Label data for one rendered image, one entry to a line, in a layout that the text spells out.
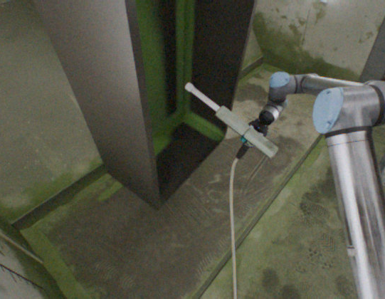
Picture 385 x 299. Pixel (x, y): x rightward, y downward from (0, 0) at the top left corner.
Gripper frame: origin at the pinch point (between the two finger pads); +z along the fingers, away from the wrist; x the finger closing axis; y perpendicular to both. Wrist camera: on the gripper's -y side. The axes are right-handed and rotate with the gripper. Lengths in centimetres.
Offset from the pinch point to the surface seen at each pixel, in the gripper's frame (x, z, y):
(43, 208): 76, 58, 111
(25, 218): 78, 67, 110
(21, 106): 122, 28, 74
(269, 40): 51, -193, 70
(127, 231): 25, 40, 97
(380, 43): -38, -178, 1
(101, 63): 43, 35, -30
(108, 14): 39, 36, -47
